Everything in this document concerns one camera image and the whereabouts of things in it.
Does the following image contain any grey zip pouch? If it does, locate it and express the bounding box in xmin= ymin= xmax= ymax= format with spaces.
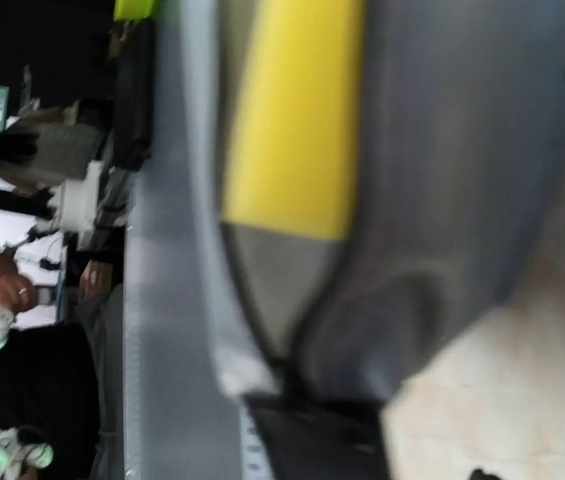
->
xmin=181 ymin=0 xmax=565 ymax=480

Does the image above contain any aluminium front rail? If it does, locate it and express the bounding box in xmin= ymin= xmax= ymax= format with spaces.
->
xmin=123 ymin=1 xmax=271 ymax=479

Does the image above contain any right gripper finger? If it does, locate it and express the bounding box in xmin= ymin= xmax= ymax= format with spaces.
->
xmin=469 ymin=468 xmax=503 ymax=480

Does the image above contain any person in dark clothes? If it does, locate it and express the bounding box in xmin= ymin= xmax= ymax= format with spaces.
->
xmin=0 ymin=262 xmax=125 ymax=479

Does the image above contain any yellow sponge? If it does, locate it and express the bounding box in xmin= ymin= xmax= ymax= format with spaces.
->
xmin=222 ymin=1 xmax=365 ymax=241

